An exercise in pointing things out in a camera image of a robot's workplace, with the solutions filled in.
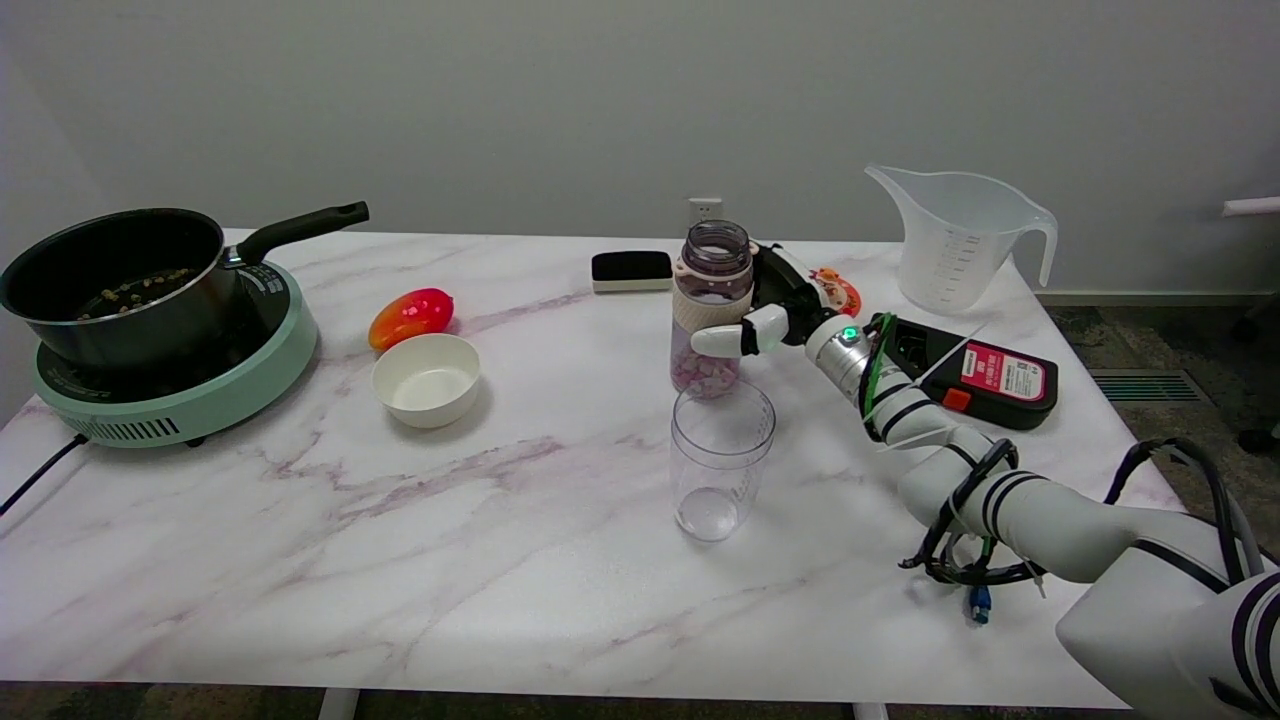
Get green induction cooker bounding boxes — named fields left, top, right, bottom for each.
left=31, top=260, right=320, bottom=449

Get brown beans in saucepan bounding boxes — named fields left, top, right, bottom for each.
left=78, top=266, right=197, bottom=321

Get black device with pink label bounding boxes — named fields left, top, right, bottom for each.
left=878, top=314, right=1060, bottom=432

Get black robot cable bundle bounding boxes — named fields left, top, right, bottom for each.
left=860, top=313, right=1263, bottom=627

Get translucent plastic measuring jug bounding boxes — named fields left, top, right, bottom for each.
left=864, top=164, right=1059, bottom=317

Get black cooker power cord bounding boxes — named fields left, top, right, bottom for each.
left=0, top=433, right=89, bottom=517

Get black saucepan with handle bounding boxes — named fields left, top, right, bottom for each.
left=0, top=201, right=370, bottom=373

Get black whiteboard eraser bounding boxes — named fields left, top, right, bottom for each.
left=591, top=250, right=674, bottom=294

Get clear bottle with beige band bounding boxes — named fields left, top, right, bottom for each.
left=669, top=220, right=756, bottom=402

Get pink coaster with toy figure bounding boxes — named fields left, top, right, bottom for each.
left=812, top=266, right=863, bottom=319

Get floor vent grille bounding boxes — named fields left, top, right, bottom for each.
left=1088, top=369, right=1213, bottom=403

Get green robot cable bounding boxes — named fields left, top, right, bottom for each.
left=864, top=312, right=898, bottom=423

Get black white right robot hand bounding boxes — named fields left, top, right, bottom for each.
left=689, top=243, right=839, bottom=360

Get white bowl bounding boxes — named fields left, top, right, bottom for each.
left=372, top=333, right=482, bottom=430

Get red orange mango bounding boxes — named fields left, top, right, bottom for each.
left=368, top=288, right=456, bottom=353

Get clear plastic measuring cup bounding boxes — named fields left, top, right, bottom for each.
left=670, top=378, right=777, bottom=544

